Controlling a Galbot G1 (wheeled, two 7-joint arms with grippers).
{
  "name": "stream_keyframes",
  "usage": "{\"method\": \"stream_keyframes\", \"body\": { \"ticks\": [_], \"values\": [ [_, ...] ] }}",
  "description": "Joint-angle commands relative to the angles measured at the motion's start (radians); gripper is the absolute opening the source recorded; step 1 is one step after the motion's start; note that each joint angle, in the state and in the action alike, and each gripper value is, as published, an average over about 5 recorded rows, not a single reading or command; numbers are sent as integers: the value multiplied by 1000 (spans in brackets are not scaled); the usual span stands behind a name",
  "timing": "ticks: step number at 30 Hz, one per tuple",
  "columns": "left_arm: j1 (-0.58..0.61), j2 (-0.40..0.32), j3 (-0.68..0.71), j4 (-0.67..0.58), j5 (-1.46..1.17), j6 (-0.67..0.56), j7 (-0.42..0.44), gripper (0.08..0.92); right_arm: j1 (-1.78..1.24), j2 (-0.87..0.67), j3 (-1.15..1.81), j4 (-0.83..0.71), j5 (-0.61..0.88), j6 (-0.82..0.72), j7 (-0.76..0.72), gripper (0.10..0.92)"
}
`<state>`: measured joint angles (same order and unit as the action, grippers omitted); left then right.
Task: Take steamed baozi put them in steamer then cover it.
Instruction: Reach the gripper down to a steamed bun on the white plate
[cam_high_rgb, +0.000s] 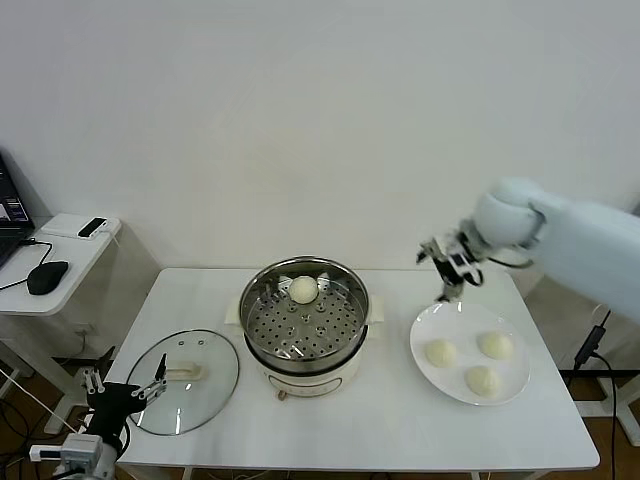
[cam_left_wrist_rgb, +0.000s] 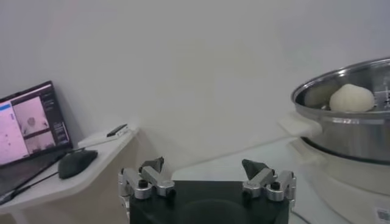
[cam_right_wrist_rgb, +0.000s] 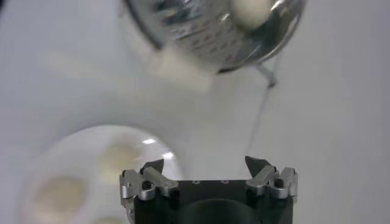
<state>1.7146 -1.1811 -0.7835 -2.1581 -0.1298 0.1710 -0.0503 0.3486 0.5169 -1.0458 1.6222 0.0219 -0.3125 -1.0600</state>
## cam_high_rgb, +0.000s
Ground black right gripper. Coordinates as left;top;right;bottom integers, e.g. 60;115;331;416
415;232;474;304

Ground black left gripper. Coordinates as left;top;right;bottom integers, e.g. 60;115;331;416
81;346;169;449

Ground white steamed baozi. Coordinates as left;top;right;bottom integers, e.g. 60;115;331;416
464;365;502;400
477;331;515;360
424;339;457;369
288;276;319;305

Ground glass lid with cream handle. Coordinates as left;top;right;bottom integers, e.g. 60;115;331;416
124;328;241;436

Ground perforated stainless steamer basket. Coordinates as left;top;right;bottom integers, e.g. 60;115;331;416
238;257;372;361

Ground white round plate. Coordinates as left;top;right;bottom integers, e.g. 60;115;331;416
409;301;531;406

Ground black computer mouse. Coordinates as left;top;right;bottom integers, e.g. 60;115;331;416
27;261;70;296

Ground white side desk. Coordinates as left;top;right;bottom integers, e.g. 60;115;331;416
0;213;124;436

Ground small black white device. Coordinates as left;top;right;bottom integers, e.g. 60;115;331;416
77;217;110;239

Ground flat white box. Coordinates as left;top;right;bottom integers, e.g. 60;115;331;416
39;219;114;241

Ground cream electric cooking pot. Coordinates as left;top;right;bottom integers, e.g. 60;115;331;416
225;292;386;401

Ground black laptop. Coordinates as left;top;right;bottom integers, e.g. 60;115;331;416
0;149;37;269

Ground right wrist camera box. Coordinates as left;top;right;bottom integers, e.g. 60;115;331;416
448;252;482;286

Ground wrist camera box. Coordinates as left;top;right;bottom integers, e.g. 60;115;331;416
28;433;104;466
448;252;482;286

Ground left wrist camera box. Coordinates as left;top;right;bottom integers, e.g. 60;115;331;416
28;433;104;466

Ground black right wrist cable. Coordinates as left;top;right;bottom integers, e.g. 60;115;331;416
474;249;536;289

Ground black laptop cable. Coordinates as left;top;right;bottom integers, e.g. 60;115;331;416
0;238;55;292

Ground black cable with adapter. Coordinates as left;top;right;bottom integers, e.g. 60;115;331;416
573;308;621;480

